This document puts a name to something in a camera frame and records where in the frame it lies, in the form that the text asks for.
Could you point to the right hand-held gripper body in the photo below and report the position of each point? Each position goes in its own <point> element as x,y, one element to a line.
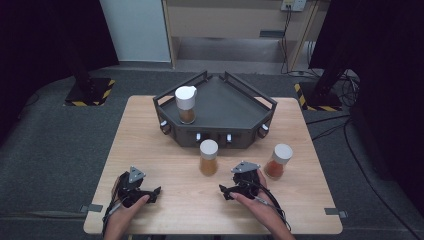
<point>246,181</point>

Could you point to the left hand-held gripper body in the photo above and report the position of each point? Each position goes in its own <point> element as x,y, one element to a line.
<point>128,191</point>

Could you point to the red spice jar white lid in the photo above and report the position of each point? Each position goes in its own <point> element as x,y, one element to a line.
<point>277,165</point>

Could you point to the yellow spice jar white lid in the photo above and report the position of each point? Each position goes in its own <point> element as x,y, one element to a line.
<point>208,160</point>

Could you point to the dark grey corner rack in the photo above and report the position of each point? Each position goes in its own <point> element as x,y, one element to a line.
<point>226,103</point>

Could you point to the brown spice jar white lid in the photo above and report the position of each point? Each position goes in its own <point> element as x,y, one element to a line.
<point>186,100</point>

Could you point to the person's left hand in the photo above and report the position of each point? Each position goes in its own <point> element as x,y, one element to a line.
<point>125,215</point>

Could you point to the person's right hand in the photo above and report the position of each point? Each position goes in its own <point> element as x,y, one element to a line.
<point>263,208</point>

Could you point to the grey tape piece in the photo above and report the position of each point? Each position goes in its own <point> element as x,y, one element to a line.
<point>91,208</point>
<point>335,212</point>

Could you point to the black stand with striped base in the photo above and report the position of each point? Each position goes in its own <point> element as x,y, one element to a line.
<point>88,95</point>
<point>328,83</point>

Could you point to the grey shelf label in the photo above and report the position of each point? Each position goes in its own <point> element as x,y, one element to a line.
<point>272,34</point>

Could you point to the white panel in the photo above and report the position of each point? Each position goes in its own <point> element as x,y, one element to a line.
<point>136,30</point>

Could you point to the black curtain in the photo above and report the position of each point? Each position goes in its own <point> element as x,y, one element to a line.
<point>40,33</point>
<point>393,66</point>

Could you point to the white wall socket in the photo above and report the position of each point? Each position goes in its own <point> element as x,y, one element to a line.
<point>297,4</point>

